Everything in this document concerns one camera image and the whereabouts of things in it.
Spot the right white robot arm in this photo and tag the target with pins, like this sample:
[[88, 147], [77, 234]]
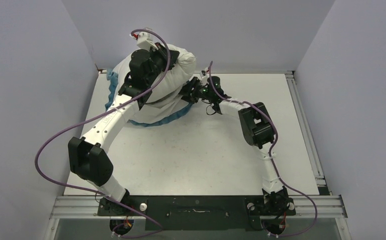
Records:
[[255, 126]]

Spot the white pillowcase with blue trim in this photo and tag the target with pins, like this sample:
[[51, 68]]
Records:
[[179, 110]]

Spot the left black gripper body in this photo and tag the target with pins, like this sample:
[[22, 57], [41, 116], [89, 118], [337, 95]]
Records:
[[159, 59]]

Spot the white knob on plate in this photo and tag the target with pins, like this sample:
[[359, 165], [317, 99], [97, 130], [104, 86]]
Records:
[[143, 207]]

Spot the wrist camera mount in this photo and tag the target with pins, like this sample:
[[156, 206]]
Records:
[[203, 76], [144, 39]]

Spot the white pillow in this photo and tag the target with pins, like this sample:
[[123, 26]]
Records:
[[157, 91]]

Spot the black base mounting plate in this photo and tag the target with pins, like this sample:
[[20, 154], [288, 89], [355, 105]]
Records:
[[201, 213]]

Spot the aluminium rail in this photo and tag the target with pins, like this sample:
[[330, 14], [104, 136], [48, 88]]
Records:
[[306, 131], [86, 207]]

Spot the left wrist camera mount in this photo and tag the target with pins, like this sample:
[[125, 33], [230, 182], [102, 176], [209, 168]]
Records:
[[144, 39]]

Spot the aluminium front rail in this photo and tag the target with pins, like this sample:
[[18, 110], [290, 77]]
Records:
[[86, 207]]

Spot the aluminium right side rail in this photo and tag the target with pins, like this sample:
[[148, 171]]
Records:
[[306, 131]]

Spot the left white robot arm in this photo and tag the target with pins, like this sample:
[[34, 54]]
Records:
[[88, 154]]

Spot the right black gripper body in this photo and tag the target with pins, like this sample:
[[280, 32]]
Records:
[[198, 92]]

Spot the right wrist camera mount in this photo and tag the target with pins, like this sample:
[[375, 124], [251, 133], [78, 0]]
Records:
[[203, 76]]

